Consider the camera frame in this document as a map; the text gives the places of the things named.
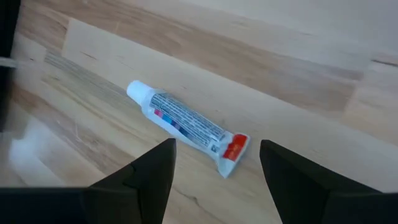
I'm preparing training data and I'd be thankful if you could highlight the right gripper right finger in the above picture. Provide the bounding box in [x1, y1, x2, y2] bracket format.
[260, 139, 398, 224]

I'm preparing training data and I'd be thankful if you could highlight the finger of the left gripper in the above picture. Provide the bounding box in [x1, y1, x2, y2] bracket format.
[0, 0, 22, 133]

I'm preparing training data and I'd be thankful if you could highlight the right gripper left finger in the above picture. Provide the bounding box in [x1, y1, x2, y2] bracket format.
[0, 138, 177, 224]

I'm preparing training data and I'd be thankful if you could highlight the white travel toothpaste tube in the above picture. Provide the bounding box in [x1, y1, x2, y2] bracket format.
[126, 80, 251, 179]

